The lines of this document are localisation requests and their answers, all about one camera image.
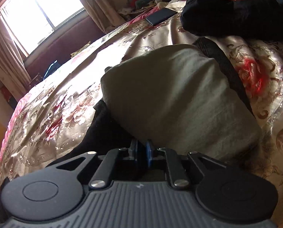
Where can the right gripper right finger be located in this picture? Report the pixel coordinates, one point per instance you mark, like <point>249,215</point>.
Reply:
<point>169,158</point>

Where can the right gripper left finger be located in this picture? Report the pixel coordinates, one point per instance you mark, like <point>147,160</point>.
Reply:
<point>102,177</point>

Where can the black pants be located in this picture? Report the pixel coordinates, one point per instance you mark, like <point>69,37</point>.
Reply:
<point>103,135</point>

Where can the floral satin bedspread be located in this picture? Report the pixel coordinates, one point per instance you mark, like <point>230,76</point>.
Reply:
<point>53,118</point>

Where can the olive green folded garment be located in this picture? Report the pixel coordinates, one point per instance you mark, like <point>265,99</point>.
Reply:
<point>184,97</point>

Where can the red hanging bag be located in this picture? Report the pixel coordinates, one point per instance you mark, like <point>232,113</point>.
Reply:
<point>8,97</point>

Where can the blue item on bench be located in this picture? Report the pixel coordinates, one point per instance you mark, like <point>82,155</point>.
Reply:
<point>51,69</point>

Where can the maroon padded window bench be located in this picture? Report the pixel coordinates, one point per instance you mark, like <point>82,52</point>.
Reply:
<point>61,44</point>

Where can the left beige curtain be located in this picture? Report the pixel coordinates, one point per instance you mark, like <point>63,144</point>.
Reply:
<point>12,71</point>

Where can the beige curtain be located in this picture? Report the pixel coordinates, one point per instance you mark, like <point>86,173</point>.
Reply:
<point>12,71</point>
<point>103,14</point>

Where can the dark smartphone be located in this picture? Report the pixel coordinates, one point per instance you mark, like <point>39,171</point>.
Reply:
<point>160,16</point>

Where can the black clothes pile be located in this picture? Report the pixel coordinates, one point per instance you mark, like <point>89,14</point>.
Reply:
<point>249,19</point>

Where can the cluttered nightstand clothes pile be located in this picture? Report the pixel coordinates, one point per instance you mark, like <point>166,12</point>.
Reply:
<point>134,8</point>

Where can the window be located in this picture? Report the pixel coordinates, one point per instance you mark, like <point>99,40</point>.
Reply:
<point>32,21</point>

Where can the right beige curtain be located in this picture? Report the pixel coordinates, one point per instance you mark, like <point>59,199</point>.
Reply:
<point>103,14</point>

